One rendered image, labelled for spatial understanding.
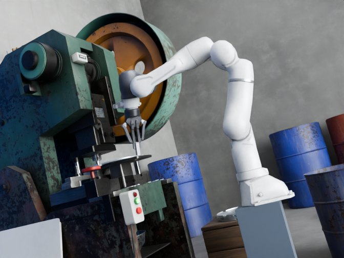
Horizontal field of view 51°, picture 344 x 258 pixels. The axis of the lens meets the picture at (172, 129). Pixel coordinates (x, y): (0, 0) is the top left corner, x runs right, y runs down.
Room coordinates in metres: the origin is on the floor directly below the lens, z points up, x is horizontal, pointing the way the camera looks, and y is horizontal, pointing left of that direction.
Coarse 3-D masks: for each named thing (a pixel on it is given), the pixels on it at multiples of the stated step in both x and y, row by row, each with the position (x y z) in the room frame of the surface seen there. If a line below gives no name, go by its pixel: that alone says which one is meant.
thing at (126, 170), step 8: (128, 160) 1.72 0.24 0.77; (136, 160) 1.80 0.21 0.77; (104, 168) 1.82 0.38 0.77; (112, 168) 1.79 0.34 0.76; (120, 168) 1.77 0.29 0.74; (128, 168) 1.82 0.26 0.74; (112, 176) 1.79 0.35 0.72; (120, 176) 1.77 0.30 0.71; (128, 176) 1.81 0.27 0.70; (128, 184) 1.79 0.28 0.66
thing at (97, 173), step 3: (108, 168) 1.88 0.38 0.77; (96, 171) 1.80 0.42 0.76; (99, 171) 1.81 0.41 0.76; (102, 171) 1.84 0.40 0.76; (105, 171) 1.86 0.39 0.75; (108, 171) 1.88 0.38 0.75; (84, 174) 1.83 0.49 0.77; (87, 174) 1.83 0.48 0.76; (96, 174) 1.80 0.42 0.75; (99, 174) 1.81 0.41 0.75; (102, 174) 1.83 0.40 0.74; (105, 174) 1.85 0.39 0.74; (108, 174) 1.87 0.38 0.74
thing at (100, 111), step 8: (96, 96) 1.86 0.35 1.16; (96, 104) 1.84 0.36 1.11; (104, 104) 1.91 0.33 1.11; (96, 112) 1.83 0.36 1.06; (104, 112) 1.89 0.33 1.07; (104, 120) 1.88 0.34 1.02; (88, 128) 1.80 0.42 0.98; (96, 128) 1.79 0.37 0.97; (104, 128) 1.81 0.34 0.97; (112, 128) 1.87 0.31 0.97; (80, 136) 1.82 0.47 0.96; (88, 136) 1.80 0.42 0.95; (96, 136) 1.79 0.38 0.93; (104, 136) 1.80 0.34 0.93; (112, 136) 1.86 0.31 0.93; (80, 144) 1.83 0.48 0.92; (88, 144) 1.81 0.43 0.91; (96, 144) 1.79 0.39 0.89; (104, 144) 1.84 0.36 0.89; (112, 144) 1.91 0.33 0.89
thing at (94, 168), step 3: (84, 168) 1.48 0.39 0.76; (87, 168) 1.46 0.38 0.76; (90, 168) 1.45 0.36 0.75; (93, 168) 1.46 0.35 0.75; (96, 168) 1.47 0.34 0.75; (99, 168) 1.49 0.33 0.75; (84, 171) 1.47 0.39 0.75; (87, 171) 1.47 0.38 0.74; (90, 171) 1.48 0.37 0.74; (93, 171) 1.49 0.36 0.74; (90, 174) 1.49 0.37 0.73; (93, 174) 1.48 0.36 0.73; (93, 177) 1.48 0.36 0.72
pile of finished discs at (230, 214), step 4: (232, 208) 2.20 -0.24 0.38; (220, 212) 2.14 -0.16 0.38; (224, 212) 2.12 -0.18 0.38; (228, 212) 2.07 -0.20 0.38; (232, 212) 2.03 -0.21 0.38; (220, 216) 2.00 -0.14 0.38; (224, 216) 1.97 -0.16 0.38; (228, 216) 1.99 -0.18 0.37; (232, 216) 1.93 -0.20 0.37; (220, 220) 2.01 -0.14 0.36; (224, 220) 1.97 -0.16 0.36; (228, 220) 1.95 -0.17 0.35; (232, 220) 1.94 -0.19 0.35
